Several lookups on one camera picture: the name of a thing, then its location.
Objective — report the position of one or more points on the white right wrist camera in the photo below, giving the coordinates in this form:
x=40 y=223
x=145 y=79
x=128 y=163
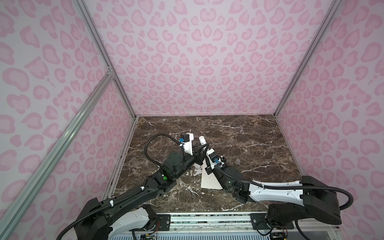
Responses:
x=213 y=159

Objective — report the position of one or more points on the aluminium corner frame post left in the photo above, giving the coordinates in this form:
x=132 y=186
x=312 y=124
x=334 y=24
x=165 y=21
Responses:
x=100 y=46

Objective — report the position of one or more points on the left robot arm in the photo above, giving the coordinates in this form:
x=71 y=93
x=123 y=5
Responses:
x=97 y=217

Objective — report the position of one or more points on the metal base rail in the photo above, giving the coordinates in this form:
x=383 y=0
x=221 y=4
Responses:
x=232 y=226

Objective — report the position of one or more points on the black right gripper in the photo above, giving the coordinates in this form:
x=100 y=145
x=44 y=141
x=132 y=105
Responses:
x=208 y=170

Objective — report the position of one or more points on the white glue stick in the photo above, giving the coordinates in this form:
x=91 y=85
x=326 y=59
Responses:
x=203 y=142

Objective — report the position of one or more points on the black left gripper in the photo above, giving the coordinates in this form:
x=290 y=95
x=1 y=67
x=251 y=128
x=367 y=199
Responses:
x=198 y=157

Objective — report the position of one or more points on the aluminium corner frame post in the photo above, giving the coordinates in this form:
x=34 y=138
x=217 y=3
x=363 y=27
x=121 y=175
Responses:
x=330 y=15
x=100 y=46

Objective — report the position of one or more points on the aluminium diagonal frame bar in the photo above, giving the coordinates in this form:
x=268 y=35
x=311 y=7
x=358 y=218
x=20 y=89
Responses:
x=29 y=192

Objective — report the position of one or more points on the aluminium corner frame post right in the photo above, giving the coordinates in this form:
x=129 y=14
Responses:
x=330 y=15

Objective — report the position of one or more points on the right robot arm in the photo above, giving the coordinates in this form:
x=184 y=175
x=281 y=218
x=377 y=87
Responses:
x=307 y=198

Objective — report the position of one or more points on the cream white envelope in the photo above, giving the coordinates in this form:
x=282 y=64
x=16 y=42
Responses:
x=209 y=181

